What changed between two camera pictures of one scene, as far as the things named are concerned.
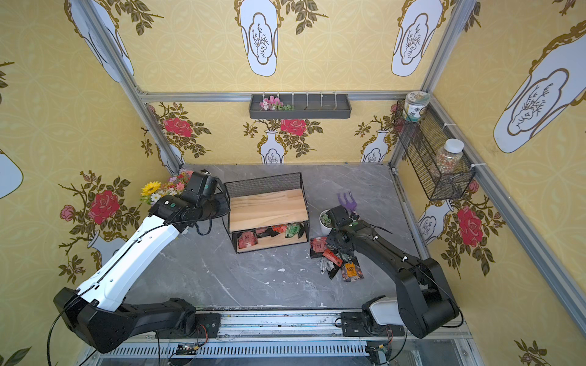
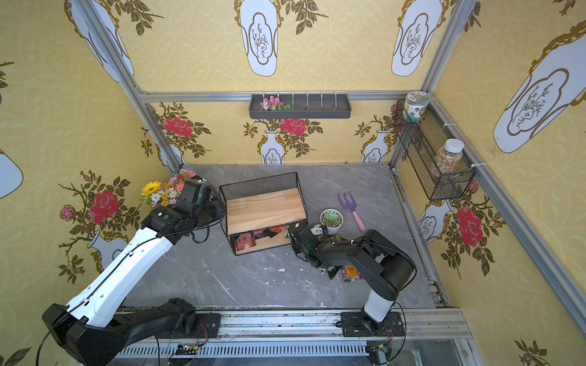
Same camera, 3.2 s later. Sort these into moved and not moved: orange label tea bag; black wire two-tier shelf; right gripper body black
Moved: right gripper body black
Not moved: orange label tea bag; black wire two-tier shelf
